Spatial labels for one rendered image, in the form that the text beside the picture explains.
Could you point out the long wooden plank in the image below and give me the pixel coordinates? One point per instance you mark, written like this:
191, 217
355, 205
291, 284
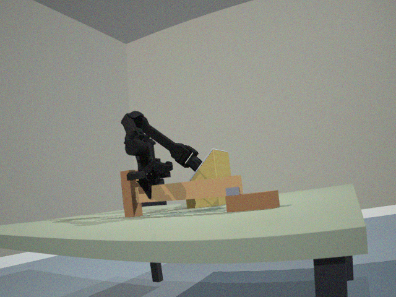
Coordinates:
205, 188

